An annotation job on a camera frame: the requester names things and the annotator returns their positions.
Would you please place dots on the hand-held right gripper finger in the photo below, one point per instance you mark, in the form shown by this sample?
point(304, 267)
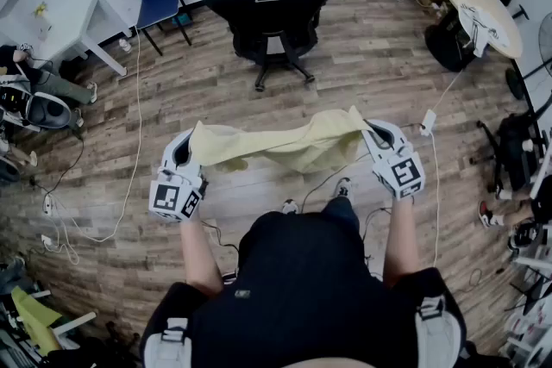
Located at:
point(373, 148)
point(399, 139)

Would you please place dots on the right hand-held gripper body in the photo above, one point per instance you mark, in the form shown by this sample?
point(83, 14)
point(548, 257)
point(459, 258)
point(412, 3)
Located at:
point(403, 174)

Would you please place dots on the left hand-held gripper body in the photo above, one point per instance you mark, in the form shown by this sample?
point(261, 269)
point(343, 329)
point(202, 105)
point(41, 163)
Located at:
point(166, 196)

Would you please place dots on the pale yellow clothes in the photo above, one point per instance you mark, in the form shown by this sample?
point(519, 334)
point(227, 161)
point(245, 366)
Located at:
point(276, 142)

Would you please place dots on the black office chair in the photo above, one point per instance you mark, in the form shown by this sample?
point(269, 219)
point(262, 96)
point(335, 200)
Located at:
point(276, 21)

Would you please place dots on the person's left forearm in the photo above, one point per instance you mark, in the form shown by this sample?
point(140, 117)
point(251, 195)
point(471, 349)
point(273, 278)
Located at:
point(198, 250)

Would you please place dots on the person's right forearm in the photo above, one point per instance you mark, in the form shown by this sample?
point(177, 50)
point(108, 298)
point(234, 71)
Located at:
point(401, 237)

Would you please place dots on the black swivel chair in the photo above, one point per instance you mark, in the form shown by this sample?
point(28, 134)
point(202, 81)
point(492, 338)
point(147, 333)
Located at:
point(513, 151)

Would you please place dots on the white power strip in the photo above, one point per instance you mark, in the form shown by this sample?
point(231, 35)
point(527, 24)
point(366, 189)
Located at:
point(428, 122)
point(48, 204)

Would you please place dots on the person's right shoe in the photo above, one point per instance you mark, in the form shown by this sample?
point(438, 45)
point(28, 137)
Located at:
point(343, 188)

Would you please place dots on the person's shoe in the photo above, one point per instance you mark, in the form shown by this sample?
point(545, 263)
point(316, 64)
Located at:
point(343, 188)
point(290, 207)

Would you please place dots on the person's dark trousers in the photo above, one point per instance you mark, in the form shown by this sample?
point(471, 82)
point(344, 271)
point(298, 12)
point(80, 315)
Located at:
point(340, 211)

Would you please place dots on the red white sneaker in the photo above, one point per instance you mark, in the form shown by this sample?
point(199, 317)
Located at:
point(487, 213)

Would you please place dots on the person's left shoe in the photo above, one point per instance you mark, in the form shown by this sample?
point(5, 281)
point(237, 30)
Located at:
point(290, 207)

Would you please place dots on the black round table base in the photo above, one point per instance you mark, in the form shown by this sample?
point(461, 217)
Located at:
point(444, 47)

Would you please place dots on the small plastic bottle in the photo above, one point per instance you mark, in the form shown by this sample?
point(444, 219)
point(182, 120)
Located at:
point(125, 45)

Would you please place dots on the white plug adapter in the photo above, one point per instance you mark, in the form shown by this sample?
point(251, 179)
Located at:
point(46, 240)

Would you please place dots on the black white sneaker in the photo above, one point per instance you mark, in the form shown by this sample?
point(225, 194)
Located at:
point(522, 237)

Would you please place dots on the teal box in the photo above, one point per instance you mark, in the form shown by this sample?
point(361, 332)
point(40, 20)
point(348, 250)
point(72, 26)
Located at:
point(181, 20)

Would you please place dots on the white printed cloth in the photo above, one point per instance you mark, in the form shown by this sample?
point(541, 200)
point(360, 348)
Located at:
point(478, 26)

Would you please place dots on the person's black shirt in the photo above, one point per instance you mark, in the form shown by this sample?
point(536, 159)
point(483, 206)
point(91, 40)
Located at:
point(302, 293)

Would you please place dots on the white rectangular table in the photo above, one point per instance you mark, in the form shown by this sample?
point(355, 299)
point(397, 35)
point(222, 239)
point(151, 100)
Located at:
point(64, 30)

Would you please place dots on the black T-shaped stand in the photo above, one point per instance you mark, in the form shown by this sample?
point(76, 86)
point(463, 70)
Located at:
point(520, 11)

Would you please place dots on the yellow-green sheet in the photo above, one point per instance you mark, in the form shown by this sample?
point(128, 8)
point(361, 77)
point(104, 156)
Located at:
point(32, 319)

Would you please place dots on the small yellow toy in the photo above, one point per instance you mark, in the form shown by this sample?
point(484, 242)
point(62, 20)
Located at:
point(41, 9)

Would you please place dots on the white wooden rail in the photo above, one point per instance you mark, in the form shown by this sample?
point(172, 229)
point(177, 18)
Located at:
point(73, 323)

